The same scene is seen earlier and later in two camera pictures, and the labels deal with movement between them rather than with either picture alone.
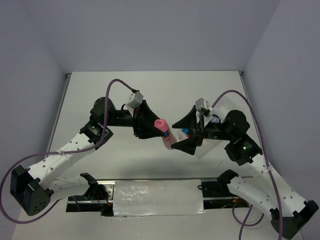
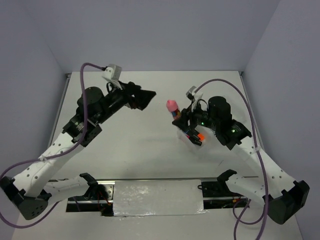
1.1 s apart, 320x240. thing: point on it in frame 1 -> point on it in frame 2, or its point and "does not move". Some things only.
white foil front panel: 138,198 does not move
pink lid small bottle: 168,138 -> 172,106
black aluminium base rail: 216,194 does not move
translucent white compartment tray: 210,149 does not move
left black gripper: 144,113 -> 142,97
